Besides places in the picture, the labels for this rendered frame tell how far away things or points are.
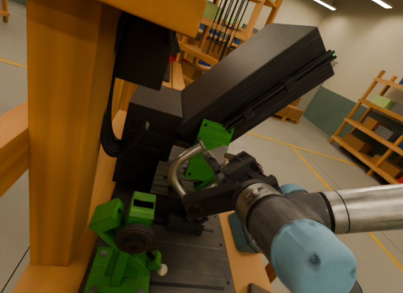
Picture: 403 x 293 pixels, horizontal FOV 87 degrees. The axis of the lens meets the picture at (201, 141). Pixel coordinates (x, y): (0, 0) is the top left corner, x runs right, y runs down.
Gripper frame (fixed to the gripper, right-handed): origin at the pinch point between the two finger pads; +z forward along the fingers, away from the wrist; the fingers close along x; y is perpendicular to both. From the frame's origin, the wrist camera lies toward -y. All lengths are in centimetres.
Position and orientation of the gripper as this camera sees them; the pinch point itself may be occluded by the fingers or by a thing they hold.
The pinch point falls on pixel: (210, 167)
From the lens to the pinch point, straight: 54.0
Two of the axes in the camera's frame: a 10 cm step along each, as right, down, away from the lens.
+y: 8.6, -4.9, 1.0
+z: -2.4, -2.3, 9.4
